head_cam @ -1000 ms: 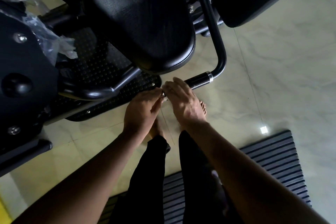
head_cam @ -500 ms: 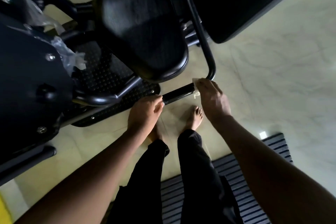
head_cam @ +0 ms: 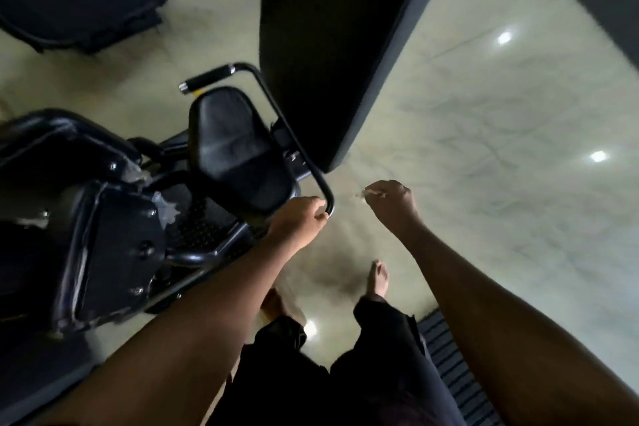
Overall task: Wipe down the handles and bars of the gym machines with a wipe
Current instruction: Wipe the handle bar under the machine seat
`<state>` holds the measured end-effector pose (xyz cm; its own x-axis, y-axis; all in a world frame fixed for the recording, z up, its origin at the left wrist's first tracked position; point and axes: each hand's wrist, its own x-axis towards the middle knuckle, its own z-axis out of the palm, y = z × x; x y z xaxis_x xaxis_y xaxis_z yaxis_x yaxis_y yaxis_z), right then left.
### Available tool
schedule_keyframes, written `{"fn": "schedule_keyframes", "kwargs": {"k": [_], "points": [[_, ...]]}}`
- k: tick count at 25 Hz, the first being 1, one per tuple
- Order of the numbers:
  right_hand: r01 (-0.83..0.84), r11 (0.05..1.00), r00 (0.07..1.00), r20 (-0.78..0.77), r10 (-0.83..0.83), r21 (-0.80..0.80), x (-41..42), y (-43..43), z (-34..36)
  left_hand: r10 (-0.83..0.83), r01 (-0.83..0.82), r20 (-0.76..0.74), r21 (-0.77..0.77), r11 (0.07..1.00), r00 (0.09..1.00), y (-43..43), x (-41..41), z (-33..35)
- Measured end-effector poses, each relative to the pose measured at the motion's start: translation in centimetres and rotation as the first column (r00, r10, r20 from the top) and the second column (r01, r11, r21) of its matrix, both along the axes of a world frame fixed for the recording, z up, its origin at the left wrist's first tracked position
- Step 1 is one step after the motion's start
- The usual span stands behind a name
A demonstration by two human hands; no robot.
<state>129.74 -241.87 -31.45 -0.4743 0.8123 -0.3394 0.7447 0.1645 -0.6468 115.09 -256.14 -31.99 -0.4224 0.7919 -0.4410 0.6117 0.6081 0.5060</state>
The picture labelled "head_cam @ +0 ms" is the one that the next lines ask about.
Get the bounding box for person's right forearm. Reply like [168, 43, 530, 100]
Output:
[399, 226, 639, 426]

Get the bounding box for person's foot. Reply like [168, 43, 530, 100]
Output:
[259, 286, 306, 327]
[365, 260, 390, 302]

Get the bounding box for person's left forearm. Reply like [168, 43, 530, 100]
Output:
[29, 236, 300, 426]

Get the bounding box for person's left hand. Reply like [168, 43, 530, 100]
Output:
[267, 196, 330, 254]

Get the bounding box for person's left foot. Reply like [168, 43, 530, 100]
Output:
[259, 286, 306, 327]

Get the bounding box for person's black shorts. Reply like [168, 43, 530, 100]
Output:
[207, 296, 468, 426]

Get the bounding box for black studded footplate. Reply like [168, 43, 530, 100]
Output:
[144, 186, 270, 314]

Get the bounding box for clear plastic wrap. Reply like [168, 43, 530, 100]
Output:
[15, 190, 180, 232]

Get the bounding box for black wedge seat pad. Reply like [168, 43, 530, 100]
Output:
[187, 86, 300, 224]

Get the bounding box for black seat handlebar chrome rings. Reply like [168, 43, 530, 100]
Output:
[178, 62, 335, 217]

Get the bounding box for black floor mat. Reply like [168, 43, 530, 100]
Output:
[417, 308, 505, 426]

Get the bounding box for black leg pad housing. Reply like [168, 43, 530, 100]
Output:
[0, 108, 168, 337]

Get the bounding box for person's right hand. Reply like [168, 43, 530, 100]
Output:
[363, 180, 423, 242]

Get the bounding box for person's right foot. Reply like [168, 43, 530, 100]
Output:
[365, 260, 390, 302]

